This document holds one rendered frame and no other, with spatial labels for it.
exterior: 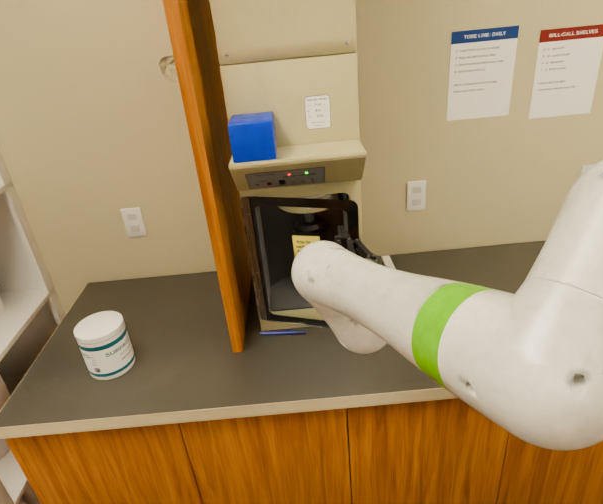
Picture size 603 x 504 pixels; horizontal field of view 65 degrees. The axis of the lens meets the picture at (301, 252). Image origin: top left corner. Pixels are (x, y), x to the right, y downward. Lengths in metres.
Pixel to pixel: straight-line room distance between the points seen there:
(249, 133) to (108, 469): 1.02
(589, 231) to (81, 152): 1.60
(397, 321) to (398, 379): 0.76
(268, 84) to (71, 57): 0.76
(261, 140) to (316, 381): 0.64
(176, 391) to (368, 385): 0.51
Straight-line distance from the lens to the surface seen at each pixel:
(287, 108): 1.19
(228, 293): 1.30
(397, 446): 1.46
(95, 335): 1.39
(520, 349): 0.43
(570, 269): 0.45
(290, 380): 1.30
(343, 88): 1.19
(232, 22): 1.17
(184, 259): 1.87
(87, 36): 1.71
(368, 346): 0.83
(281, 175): 1.15
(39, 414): 1.47
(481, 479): 1.66
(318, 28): 1.17
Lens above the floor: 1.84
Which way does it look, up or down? 28 degrees down
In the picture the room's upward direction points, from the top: 6 degrees counter-clockwise
